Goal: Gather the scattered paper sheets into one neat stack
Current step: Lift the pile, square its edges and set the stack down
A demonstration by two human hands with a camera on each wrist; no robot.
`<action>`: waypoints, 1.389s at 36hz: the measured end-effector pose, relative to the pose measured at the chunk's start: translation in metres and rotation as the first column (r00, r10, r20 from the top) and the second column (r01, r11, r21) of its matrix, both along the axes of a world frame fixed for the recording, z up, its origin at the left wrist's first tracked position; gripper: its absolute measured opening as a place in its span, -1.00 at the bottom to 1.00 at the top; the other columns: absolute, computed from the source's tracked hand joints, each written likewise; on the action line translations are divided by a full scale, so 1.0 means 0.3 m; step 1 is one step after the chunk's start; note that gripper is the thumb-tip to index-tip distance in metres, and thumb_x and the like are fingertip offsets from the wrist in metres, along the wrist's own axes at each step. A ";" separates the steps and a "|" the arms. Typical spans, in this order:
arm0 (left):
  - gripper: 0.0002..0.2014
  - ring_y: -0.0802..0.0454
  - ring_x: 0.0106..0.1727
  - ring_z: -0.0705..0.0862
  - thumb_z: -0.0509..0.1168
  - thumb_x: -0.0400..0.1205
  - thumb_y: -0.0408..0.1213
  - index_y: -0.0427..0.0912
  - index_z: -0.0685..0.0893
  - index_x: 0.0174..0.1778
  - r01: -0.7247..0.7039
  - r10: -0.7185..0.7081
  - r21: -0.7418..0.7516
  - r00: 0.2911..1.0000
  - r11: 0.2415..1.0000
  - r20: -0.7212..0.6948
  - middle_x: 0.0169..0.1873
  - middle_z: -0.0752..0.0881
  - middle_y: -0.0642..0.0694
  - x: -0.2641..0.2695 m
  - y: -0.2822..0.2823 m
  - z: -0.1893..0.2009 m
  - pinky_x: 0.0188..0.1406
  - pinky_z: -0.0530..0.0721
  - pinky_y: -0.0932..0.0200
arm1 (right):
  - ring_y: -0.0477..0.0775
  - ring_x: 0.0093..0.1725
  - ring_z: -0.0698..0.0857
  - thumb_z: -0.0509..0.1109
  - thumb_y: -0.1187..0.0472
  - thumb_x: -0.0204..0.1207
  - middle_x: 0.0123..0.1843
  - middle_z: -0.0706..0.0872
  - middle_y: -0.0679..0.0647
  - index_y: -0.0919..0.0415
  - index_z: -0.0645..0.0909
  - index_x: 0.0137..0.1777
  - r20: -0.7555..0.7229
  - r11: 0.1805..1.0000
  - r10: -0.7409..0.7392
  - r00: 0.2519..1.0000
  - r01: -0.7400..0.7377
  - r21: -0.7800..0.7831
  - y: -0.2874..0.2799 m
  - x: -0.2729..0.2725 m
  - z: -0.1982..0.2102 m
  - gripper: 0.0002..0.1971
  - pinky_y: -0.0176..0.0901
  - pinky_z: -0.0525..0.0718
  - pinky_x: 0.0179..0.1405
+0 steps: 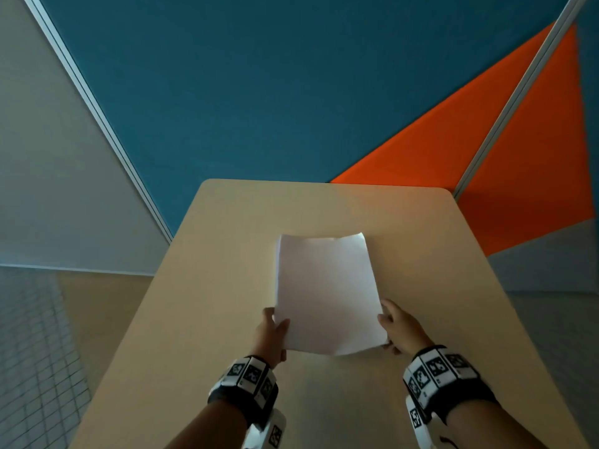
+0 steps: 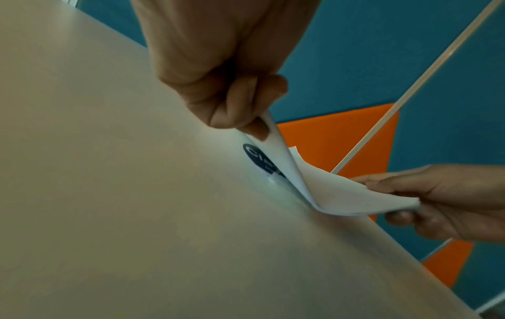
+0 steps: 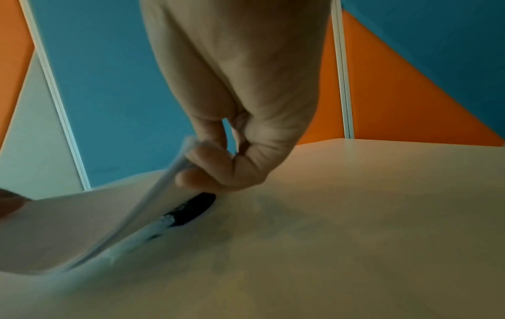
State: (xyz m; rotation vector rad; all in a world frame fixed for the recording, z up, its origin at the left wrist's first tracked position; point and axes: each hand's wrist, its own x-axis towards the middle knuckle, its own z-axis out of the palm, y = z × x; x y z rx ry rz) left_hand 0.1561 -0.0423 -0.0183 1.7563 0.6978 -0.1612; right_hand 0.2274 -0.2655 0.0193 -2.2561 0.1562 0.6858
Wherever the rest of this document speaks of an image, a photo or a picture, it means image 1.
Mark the person's left hand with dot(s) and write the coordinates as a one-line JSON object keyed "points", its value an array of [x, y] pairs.
{"points": [[270, 341]]}

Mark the person's right hand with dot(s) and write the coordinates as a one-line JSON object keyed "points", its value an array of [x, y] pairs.
{"points": [[405, 329]]}

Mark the stack of white papers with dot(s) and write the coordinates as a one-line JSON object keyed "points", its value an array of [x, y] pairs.
{"points": [[327, 294]]}

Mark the black marker-tag wristband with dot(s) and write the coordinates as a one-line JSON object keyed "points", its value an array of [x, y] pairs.
{"points": [[245, 388], [444, 378]]}

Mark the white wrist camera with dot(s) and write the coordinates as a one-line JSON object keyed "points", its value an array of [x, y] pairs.
{"points": [[421, 425], [266, 432]]}

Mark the silver partition post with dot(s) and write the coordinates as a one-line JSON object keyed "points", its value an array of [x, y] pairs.
{"points": [[519, 93], [98, 116]]}

